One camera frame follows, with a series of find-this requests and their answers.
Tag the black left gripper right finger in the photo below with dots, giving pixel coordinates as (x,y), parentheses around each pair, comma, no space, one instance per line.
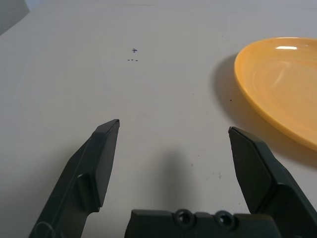
(260,173)

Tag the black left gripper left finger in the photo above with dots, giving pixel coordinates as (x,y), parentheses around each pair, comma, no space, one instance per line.
(86,173)

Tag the yellow plastic plate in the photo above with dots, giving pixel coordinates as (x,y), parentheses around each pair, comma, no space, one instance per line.
(284,81)

